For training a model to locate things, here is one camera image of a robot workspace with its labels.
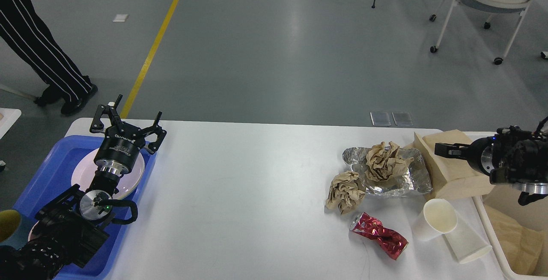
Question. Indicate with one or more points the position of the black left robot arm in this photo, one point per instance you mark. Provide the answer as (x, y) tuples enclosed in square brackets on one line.
[(70, 229)]

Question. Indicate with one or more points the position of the white plastic bin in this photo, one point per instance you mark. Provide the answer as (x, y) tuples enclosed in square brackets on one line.
[(533, 216)]

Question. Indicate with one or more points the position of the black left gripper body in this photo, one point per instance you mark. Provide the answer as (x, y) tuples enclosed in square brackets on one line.
[(119, 147)]

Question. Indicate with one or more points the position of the pink plate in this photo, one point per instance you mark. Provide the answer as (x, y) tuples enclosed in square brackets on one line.
[(85, 171)]

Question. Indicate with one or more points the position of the right floor plate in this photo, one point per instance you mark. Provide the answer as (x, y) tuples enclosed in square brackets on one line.
[(402, 118)]

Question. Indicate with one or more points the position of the person in black tracksuit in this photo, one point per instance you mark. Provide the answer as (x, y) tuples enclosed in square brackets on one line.
[(29, 37)]

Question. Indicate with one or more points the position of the red foil wrapper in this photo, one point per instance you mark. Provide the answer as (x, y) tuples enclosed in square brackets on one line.
[(390, 241)]

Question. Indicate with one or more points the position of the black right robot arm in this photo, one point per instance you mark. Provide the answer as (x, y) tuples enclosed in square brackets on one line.
[(512, 156)]

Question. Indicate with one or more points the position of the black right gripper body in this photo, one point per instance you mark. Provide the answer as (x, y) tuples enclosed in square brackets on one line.
[(479, 155)]

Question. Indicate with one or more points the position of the white paper cup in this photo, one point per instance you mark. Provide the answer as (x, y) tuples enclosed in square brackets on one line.
[(439, 218)]

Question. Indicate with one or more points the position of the white side table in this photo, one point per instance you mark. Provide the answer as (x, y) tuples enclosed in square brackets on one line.
[(9, 117)]

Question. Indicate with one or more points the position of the left floor plate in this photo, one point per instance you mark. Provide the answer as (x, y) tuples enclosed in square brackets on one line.
[(380, 119)]

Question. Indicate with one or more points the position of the small brown paper bag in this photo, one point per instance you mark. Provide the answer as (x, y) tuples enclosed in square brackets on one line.
[(451, 179)]

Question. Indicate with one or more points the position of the floor plate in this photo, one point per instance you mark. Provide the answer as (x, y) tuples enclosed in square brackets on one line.
[(402, 118), (380, 119)]

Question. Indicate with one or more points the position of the brown paper ball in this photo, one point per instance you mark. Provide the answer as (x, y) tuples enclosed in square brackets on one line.
[(384, 161), (346, 192)]

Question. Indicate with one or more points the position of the large brown paper bag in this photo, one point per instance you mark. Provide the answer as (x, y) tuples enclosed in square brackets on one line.
[(522, 252)]

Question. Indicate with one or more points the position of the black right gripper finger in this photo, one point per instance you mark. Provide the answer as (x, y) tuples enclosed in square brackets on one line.
[(452, 151)]

